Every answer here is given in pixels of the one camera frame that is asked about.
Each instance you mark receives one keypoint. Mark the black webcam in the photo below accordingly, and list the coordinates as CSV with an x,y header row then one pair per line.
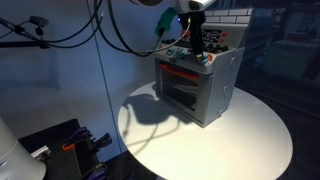
x,y
39,21

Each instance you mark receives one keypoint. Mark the small red stove button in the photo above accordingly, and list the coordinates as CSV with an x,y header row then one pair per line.
x,y
222,40
224,34

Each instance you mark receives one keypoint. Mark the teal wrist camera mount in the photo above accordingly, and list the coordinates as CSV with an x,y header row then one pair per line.
x,y
165,20

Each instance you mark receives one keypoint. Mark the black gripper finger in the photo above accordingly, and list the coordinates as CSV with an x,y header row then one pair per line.
x,y
200,45
194,43

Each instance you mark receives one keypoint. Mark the black burner grate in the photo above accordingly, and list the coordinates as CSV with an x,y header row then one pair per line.
x,y
178,43
215,48

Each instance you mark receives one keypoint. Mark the black tool rack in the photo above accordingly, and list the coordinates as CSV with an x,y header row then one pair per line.
x,y
66,156

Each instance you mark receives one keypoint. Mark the gray toy stove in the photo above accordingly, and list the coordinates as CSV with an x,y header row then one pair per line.
x,y
216,76

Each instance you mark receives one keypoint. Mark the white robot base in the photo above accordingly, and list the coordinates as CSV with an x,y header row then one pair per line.
x,y
15,156

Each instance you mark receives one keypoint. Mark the dark background cabinet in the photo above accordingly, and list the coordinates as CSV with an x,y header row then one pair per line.
x,y
291,55

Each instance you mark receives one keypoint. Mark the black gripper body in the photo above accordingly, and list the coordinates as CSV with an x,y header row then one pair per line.
x,y
196,21

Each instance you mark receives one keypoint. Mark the silver metal tool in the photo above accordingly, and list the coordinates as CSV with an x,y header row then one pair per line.
x,y
40,152

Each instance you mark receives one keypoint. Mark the blue stove knob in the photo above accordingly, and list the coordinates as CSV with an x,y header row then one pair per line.
x,y
180,53
171,50
203,60

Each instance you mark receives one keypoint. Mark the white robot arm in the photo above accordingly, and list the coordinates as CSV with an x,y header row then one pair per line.
x,y
186,4

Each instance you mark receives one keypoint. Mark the orange clamp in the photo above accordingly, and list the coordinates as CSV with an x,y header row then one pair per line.
x,y
68,147

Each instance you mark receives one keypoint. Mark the red round dial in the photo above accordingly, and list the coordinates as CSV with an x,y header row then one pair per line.
x,y
185,34

